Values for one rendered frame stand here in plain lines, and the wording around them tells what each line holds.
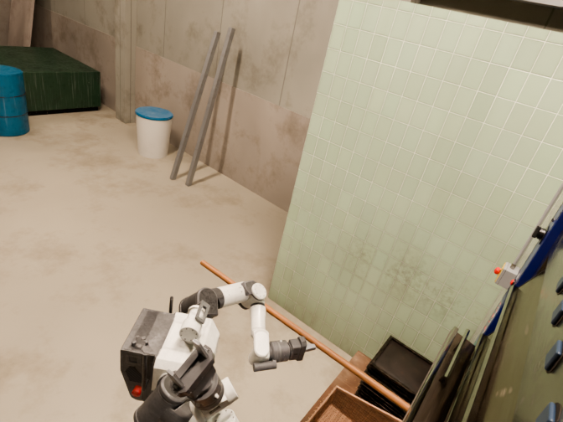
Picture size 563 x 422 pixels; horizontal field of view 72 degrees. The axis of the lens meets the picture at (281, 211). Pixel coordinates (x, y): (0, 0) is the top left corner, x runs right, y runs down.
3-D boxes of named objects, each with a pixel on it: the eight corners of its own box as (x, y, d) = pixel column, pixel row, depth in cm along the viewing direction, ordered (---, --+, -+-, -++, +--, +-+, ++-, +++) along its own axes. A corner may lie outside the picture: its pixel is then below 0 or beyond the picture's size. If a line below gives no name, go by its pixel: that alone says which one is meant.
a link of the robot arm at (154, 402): (167, 446, 114) (131, 418, 114) (177, 426, 123) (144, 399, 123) (191, 419, 113) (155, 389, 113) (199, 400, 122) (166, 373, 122)
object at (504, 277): (511, 282, 208) (520, 267, 203) (508, 290, 200) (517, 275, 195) (497, 275, 211) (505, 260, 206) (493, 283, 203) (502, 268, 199)
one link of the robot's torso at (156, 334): (111, 426, 134) (110, 357, 117) (147, 349, 164) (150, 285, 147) (195, 441, 135) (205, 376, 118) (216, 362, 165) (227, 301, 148)
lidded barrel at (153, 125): (178, 156, 605) (180, 116, 574) (148, 162, 566) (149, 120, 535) (157, 144, 632) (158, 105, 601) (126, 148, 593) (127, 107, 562)
